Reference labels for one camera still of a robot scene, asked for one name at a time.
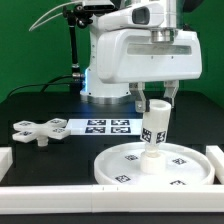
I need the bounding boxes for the white left fence bar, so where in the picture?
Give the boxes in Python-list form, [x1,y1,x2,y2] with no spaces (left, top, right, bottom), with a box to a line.
[0,147,13,182]

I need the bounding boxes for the white fence bar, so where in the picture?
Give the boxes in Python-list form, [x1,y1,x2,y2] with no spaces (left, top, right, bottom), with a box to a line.
[0,147,13,182]
[206,145,224,185]
[0,185,224,214]

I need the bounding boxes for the white marker sheet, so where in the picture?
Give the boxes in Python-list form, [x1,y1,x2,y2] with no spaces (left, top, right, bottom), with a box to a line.
[66,119,142,136]

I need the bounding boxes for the white right fence bar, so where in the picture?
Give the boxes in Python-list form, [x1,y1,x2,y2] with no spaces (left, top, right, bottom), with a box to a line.
[206,145,224,185]

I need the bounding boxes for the white round table top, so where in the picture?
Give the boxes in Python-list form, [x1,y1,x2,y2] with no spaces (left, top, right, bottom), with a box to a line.
[94,142,215,186]

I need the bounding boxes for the white cross-shaped table base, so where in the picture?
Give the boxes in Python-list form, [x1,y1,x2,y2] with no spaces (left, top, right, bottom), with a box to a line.
[12,118,71,147]

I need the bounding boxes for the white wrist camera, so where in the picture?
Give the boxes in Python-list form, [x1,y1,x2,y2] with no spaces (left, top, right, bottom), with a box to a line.
[98,1,165,31]

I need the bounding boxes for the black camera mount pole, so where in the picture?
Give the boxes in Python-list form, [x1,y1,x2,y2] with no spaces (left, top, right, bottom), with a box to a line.
[63,4,92,81]

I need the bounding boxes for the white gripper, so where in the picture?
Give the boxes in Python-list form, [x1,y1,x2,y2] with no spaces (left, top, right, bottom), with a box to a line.
[96,29,202,112]

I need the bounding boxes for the white cable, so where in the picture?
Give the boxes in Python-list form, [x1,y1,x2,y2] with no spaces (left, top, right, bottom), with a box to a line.
[28,0,85,32]

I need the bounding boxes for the black cable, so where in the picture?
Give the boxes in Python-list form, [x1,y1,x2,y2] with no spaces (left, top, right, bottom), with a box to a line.
[6,74,84,99]

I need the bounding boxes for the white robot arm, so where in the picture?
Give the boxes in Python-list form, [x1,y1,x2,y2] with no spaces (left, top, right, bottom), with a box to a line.
[81,0,204,112]

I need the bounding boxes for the white front fence bar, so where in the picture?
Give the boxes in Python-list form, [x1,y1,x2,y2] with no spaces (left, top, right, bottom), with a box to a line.
[0,185,224,214]

